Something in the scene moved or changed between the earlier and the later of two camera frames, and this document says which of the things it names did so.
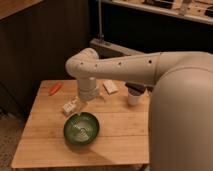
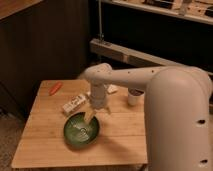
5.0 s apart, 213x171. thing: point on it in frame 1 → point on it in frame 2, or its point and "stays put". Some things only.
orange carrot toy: (55, 89) stays put
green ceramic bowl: (81, 129) stays put
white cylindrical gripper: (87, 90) → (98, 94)
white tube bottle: (69, 106) stays put
